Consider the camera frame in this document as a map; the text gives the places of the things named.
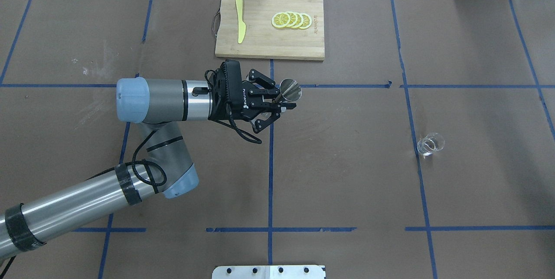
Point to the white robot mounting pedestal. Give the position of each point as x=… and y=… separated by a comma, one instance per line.
x=270, y=272

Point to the wooden cutting board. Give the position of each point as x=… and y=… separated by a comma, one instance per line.
x=264, y=41

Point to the yellow plastic knife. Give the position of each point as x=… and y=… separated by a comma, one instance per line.
x=240, y=21

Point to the clear glass shaker cup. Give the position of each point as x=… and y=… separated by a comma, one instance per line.
x=430, y=144

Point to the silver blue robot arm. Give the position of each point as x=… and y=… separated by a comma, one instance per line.
x=58, y=130

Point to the steel measuring jigger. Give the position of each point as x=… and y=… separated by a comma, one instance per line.
x=289, y=91

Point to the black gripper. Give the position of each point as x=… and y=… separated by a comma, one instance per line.
x=241, y=104

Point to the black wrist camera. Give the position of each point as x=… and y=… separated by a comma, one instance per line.
x=228, y=93

